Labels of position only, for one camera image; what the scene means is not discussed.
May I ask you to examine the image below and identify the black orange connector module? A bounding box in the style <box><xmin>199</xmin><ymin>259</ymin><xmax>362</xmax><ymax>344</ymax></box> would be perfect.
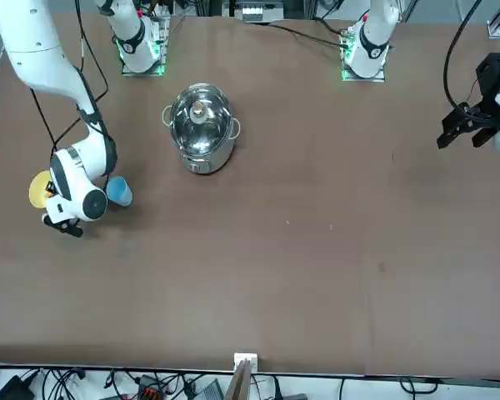
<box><xmin>136</xmin><ymin>373</ymin><xmax>168</xmax><ymax>400</ymax></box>

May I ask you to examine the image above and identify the aluminium frame post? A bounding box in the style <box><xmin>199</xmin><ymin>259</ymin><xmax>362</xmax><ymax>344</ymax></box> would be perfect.
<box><xmin>227</xmin><ymin>352</ymin><xmax>260</xmax><ymax>400</ymax></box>

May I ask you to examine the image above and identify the blue plastic cup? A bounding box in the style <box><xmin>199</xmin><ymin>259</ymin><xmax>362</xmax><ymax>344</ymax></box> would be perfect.
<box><xmin>105</xmin><ymin>176</ymin><xmax>133</xmax><ymax>208</ymax></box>

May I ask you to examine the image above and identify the glass pot lid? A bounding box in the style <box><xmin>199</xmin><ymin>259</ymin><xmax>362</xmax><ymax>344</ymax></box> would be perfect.
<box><xmin>169</xmin><ymin>85</ymin><xmax>233</xmax><ymax>156</ymax></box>

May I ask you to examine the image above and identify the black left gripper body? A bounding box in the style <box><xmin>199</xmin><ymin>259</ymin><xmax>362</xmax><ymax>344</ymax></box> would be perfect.
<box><xmin>475</xmin><ymin>52</ymin><xmax>500</xmax><ymax>110</ymax></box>

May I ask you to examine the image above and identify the black ribbed power adapter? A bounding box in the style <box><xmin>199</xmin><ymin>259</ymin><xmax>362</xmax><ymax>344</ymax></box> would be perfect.
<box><xmin>200</xmin><ymin>379</ymin><xmax>227</xmax><ymax>400</ymax></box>

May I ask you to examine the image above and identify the black base power cable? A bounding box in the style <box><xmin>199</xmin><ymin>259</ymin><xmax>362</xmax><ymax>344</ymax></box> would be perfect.
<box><xmin>266</xmin><ymin>21</ymin><xmax>348</xmax><ymax>48</ymax></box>

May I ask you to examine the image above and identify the white power strip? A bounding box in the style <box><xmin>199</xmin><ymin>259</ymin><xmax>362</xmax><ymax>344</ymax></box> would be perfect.
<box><xmin>240</xmin><ymin>0</ymin><xmax>277</xmax><ymax>24</ymax></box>

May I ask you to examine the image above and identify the yellow bowl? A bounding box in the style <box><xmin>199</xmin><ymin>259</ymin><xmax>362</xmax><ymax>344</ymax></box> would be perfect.
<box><xmin>27</xmin><ymin>169</ymin><xmax>54</xmax><ymax>210</ymax></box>

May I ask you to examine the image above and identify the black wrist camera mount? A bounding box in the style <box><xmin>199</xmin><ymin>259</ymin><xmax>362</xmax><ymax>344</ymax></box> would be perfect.
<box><xmin>41</xmin><ymin>212</ymin><xmax>85</xmax><ymax>239</ymax></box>

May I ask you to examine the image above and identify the steel cooking pot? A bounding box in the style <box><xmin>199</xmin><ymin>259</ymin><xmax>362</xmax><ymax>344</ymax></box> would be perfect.
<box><xmin>162</xmin><ymin>82</ymin><xmax>243</xmax><ymax>176</ymax></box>

